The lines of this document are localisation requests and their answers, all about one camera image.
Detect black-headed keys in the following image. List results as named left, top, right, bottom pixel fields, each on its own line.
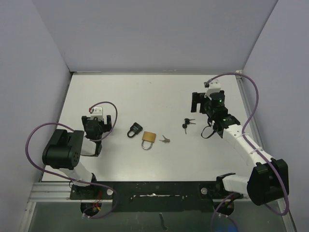
left=182, top=118, right=196, bottom=134

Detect black padlock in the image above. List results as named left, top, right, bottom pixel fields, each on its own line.
left=127, top=122, right=143, bottom=138

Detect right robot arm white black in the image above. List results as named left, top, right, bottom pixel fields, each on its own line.
left=191, top=90, right=289, bottom=205

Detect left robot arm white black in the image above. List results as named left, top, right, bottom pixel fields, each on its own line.
left=42, top=115, right=112, bottom=199

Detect brass padlock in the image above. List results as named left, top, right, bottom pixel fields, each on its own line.
left=141, top=131, right=156, bottom=150

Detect small silver keys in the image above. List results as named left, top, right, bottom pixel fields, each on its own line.
left=160, top=135, right=170, bottom=144

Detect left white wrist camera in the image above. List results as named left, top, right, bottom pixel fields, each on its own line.
left=89, top=107, right=104, bottom=121

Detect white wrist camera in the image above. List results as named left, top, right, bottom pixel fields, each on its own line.
left=204, top=79, right=221, bottom=98
left=89, top=107, right=104, bottom=121

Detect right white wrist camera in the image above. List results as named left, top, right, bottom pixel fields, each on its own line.
left=204, top=79, right=221, bottom=98

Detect aluminium right rail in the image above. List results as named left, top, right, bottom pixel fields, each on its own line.
left=235, top=69, right=297, bottom=232

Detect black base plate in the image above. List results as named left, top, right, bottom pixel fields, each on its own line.
left=70, top=181, right=229, bottom=213

